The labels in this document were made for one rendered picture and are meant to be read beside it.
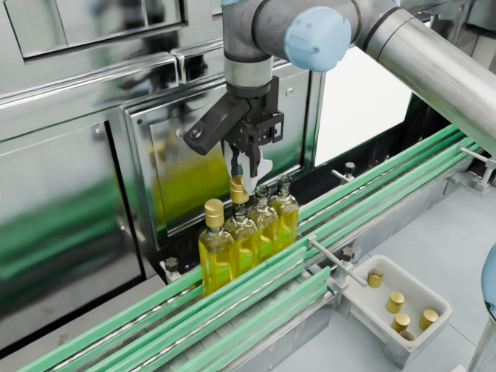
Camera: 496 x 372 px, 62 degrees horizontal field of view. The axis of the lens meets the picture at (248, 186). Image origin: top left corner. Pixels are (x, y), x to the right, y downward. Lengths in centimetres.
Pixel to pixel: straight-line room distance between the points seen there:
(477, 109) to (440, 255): 81
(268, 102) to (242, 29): 15
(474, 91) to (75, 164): 62
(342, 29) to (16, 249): 65
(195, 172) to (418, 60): 49
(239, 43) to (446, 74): 28
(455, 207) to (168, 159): 102
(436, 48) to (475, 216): 99
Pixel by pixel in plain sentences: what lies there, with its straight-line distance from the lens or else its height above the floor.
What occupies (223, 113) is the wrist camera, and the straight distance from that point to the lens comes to 66.
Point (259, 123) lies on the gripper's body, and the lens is 68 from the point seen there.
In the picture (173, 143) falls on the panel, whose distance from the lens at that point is 81.
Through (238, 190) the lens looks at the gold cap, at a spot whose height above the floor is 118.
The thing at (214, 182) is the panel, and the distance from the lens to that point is 93.
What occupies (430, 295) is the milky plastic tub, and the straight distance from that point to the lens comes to 113.
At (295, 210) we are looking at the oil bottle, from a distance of 90.
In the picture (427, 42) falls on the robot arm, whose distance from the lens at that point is 61.
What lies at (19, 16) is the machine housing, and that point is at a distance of 69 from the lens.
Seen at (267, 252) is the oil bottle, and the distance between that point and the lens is 93.
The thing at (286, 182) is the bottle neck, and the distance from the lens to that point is 85.
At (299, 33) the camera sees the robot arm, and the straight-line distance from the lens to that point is 53.
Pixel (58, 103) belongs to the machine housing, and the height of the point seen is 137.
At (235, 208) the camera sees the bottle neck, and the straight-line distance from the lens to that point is 80.
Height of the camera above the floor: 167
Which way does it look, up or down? 39 degrees down
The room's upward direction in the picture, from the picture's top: straight up
